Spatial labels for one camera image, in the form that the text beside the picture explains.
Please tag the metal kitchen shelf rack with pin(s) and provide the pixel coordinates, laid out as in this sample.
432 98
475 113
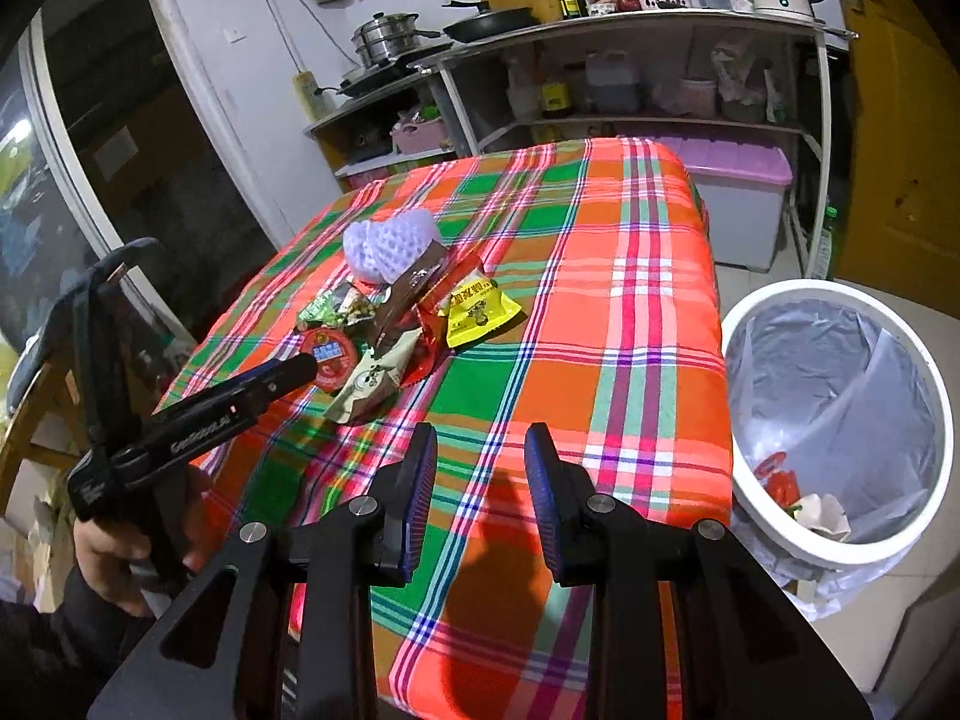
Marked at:
669 46

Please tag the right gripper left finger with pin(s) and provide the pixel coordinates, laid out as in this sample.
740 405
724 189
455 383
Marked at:
374 540

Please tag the green snack wrapper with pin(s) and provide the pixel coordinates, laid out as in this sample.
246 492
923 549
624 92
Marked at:
339 307

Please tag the plaid tablecloth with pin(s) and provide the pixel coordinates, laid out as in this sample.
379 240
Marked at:
604 245

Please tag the purple lid storage box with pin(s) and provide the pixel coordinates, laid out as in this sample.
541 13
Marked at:
743 185

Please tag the white round trash bin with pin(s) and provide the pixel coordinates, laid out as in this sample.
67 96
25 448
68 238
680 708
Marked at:
840 419

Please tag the white foam fruit net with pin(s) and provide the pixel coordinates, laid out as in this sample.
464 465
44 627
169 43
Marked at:
399 242
358 253

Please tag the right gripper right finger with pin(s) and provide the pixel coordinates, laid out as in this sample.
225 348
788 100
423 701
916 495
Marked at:
593 540

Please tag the beige snack packet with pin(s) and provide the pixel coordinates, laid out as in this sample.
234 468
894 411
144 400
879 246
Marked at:
374 379

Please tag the green plastic bottle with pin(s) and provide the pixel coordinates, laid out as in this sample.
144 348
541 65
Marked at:
822 261

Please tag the yellow red snack bag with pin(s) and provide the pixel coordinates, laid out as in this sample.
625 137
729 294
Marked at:
477 307

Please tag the yellow wooden door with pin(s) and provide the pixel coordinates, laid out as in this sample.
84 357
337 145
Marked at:
902 229

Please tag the brown wrapper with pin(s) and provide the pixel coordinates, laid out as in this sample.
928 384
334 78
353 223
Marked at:
405 291

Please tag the induction cooker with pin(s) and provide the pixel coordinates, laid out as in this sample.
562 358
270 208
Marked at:
385 73

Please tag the pink basket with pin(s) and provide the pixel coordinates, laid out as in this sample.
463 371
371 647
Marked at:
412 134

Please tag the black frying pan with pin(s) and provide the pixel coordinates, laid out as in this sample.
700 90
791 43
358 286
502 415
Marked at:
487 21

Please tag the left hand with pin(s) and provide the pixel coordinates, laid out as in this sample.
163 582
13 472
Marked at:
104 551

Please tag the power strip on wall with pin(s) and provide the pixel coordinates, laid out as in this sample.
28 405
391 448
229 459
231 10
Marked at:
315 99

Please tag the steel steamer pot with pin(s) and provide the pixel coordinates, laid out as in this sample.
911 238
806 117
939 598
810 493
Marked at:
386 36

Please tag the red snack wrapper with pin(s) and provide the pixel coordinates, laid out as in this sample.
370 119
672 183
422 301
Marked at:
432 312

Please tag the red round lid cup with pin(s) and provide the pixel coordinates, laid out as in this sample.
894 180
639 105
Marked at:
335 355

